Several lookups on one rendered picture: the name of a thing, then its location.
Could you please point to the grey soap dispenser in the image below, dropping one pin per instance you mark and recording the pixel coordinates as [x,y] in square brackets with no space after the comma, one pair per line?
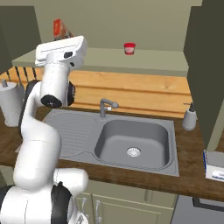
[189,118]

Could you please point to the red jar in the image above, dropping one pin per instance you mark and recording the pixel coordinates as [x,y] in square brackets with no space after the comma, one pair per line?
[129,49]

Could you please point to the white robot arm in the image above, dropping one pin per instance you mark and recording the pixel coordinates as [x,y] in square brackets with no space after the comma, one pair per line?
[38,140]

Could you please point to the dark olive cabinet door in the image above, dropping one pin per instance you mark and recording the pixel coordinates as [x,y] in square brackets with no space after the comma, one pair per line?
[17,35]

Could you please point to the wide pale green cupboard door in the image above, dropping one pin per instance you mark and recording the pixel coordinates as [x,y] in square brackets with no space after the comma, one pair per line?
[128,210]

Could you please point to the pale green wall shelf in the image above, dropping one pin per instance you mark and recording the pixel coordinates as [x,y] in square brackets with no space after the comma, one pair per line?
[116,61]

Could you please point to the white box with blue print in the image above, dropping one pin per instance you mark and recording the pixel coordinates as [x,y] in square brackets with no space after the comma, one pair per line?
[215,166]

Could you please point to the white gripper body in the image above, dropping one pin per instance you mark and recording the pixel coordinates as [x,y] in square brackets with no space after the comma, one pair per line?
[59,48]

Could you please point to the grey sink tap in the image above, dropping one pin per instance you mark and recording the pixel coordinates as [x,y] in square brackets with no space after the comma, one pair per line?
[103,106]

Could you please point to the orange food box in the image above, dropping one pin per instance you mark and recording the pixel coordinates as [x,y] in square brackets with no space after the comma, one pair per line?
[59,28]

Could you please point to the narrow pale green cupboard door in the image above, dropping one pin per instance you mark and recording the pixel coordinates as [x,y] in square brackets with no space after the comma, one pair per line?
[87,205]

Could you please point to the white paper towel roll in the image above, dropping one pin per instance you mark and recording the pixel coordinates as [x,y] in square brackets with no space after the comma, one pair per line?
[11,102]

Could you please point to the olive open cabinet door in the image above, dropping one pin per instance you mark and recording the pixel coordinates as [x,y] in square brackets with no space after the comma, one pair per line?
[205,67]

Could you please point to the grey steel sink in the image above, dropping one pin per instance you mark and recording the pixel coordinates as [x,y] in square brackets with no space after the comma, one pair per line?
[134,140]

